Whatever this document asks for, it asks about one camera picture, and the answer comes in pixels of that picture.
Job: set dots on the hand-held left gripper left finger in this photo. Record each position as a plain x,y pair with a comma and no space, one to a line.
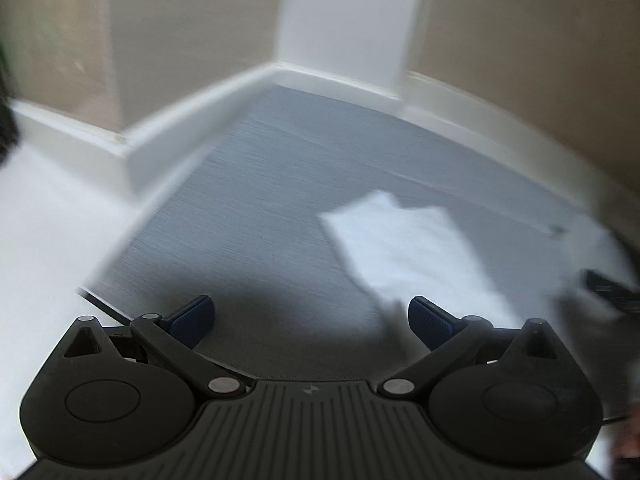
192,320

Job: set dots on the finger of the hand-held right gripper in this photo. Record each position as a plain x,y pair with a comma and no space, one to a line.
612,287

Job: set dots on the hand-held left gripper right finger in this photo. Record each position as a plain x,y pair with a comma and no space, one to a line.
430,322

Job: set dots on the white cloth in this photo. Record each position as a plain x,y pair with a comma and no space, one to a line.
410,250

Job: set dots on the grey mat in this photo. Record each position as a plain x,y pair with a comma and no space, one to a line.
300,185

